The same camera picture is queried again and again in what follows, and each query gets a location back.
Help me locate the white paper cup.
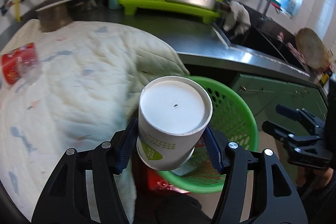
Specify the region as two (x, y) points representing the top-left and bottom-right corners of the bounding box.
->
(137, 76), (213, 171)

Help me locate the right hand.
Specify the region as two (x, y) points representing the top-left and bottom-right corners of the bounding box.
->
(295, 167), (334, 188)

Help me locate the green cabinet door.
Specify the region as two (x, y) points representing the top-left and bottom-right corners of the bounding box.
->
(231, 74), (327, 136)

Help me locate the green plastic waste basket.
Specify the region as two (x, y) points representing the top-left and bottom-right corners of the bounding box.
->
(157, 76), (259, 194)

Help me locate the round wooden board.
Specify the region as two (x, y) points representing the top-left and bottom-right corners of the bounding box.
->
(295, 28), (330, 70)

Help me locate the white dish rag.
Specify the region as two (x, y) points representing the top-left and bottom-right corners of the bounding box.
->
(223, 1), (251, 36)

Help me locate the white quilted cloth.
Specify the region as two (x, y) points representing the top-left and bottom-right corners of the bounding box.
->
(1, 19), (188, 219)

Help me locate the metal pot with lid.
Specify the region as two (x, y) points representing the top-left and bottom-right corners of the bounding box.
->
(36, 0), (79, 32)

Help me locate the teal cup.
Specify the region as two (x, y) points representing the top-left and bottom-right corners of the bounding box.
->
(108, 0), (121, 10)

